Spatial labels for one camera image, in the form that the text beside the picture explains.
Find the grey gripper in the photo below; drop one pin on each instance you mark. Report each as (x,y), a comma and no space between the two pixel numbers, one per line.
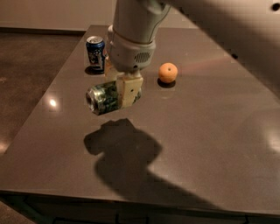
(129,55)

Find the green soda can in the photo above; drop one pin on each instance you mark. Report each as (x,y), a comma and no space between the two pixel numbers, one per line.
(103,98)

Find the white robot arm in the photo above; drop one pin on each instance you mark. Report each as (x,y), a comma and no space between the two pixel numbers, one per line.
(249,29)

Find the blue soda can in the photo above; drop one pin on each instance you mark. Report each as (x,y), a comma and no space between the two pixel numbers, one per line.
(96,53)

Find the orange fruit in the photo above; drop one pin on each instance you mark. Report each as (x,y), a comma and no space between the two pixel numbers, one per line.
(167,73)

